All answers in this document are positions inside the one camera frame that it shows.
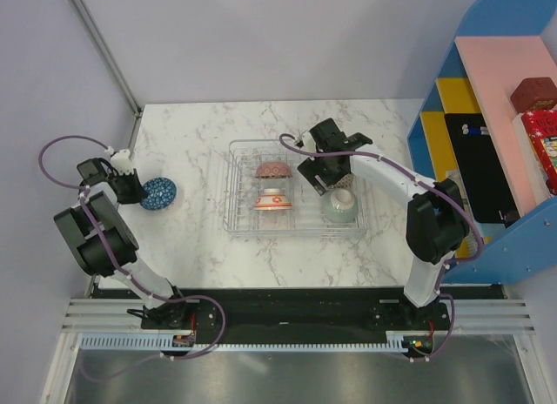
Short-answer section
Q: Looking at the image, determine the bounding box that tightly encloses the blue triangle pattern bowl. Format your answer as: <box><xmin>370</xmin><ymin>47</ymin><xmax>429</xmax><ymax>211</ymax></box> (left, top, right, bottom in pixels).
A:
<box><xmin>140</xmin><ymin>177</ymin><xmax>178</xmax><ymax>212</ymax></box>

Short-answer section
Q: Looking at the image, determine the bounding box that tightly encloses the pale green glazed bowl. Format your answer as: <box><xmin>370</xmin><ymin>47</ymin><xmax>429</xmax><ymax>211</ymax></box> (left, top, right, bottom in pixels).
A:
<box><xmin>321</xmin><ymin>188</ymin><xmax>359</xmax><ymax>224</ymax></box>

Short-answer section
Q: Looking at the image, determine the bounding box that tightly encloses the red floral pattern bowl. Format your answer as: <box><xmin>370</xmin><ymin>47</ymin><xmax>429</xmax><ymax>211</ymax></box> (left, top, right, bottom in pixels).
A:
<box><xmin>255</xmin><ymin>161</ymin><xmax>292</xmax><ymax>179</ymax></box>

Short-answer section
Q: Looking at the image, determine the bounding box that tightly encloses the orange white floral bowl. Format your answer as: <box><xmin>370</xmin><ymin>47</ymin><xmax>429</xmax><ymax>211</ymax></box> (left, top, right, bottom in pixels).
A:
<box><xmin>253</xmin><ymin>188</ymin><xmax>292</xmax><ymax>211</ymax></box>

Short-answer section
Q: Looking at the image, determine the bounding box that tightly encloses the brown lattice pattern bowl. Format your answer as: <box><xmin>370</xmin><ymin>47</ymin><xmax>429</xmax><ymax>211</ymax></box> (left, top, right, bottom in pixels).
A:
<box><xmin>332</xmin><ymin>173</ymin><xmax>354</xmax><ymax>190</ymax></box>

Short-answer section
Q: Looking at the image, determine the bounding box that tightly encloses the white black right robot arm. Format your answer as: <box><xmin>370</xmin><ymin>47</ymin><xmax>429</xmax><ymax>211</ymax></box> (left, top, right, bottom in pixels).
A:
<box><xmin>291</xmin><ymin>118</ymin><xmax>470</xmax><ymax>329</ymax></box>

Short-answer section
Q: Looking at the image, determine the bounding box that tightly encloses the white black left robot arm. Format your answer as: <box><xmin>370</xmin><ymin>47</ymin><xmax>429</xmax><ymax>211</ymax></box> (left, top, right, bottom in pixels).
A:
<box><xmin>53</xmin><ymin>158</ymin><xmax>191</xmax><ymax>328</ymax></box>

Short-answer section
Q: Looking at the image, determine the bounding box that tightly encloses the black board with markers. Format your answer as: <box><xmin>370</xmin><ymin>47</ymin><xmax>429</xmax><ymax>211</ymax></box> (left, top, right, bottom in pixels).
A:
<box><xmin>444</xmin><ymin>113</ymin><xmax>517</xmax><ymax>224</ymax></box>

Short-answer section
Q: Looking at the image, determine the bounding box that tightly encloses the blue toy shelf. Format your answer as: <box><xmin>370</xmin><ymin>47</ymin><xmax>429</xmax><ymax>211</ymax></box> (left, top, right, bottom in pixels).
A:
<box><xmin>407</xmin><ymin>0</ymin><xmax>556</xmax><ymax>285</ymax></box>

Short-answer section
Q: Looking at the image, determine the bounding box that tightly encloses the red christmas tin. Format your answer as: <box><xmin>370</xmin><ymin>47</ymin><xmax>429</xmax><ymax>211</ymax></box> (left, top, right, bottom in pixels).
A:
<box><xmin>520</xmin><ymin>110</ymin><xmax>556</xmax><ymax>192</ymax></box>

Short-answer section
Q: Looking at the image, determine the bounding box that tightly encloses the dark red box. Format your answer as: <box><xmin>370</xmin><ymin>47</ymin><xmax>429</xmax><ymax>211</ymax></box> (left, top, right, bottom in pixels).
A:
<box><xmin>510</xmin><ymin>77</ymin><xmax>557</xmax><ymax>113</ymax></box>

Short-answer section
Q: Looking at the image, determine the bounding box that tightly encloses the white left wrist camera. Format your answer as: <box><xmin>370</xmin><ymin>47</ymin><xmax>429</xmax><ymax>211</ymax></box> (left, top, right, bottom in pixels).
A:
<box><xmin>104</xmin><ymin>146</ymin><xmax>134</xmax><ymax>175</ymax></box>

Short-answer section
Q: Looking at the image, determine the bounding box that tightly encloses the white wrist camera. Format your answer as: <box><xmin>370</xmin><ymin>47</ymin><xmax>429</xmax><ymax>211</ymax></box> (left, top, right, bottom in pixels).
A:
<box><xmin>104</xmin><ymin>146</ymin><xmax>134</xmax><ymax>175</ymax></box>
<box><xmin>294</xmin><ymin>131</ymin><xmax>314</xmax><ymax>150</ymax></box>

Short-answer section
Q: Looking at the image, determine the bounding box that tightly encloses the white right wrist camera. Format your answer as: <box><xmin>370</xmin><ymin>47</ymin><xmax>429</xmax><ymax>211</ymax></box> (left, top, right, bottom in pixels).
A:
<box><xmin>294</xmin><ymin>131</ymin><xmax>314</xmax><ymax>150</ymax></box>

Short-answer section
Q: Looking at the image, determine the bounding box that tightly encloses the clear wire dish rack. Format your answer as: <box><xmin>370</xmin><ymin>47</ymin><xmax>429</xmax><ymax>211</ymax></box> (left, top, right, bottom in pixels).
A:
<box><xmin>224</xmin><ymin>139</ymin><xmax>370</xmax><ymax>239</ymax></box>

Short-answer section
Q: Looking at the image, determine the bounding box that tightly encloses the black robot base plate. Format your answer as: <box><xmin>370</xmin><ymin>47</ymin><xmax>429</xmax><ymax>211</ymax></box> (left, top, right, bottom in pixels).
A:
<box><xmin>140</xmin><ymin>285</ymin><xmax>508</xmax><ymax>340</ymax></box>

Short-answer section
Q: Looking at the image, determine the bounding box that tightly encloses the white slotted cable duct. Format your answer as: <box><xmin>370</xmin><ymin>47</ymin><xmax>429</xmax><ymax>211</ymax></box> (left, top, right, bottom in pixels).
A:
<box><xmin>79</xmin><ymin>332</ymin><xmax>425</xmax><ymax>353</ymax></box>

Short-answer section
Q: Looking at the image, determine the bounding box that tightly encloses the aluminium corner post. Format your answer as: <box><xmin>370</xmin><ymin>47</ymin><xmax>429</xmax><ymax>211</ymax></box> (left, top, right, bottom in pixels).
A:
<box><xmin>68</xmin><ymin>0</ymin><xmax>142</xmax><ymax>118</ymax></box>

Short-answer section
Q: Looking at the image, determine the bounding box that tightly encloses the aluminium rail frame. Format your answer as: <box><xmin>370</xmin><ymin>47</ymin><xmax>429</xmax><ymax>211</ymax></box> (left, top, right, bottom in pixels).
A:
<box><xmin>41</xmin><ymin>290</ymin><xmax>535</xmax><ymax>403</ymax></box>

